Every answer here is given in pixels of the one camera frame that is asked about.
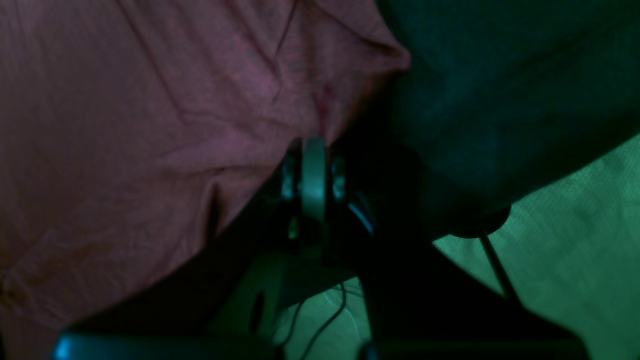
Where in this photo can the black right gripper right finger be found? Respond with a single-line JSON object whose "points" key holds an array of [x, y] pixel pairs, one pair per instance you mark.
{"points": [[420, 304]]}

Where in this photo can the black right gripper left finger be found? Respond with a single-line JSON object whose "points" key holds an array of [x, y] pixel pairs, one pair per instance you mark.
{"points": [[216, 305]]}

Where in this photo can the red long-sleeve shirt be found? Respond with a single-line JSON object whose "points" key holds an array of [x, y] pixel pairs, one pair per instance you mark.
{"points": [[125, 122]]}

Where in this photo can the black table cloth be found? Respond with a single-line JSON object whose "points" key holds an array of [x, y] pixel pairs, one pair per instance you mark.
{"points": [[505, 97]]}

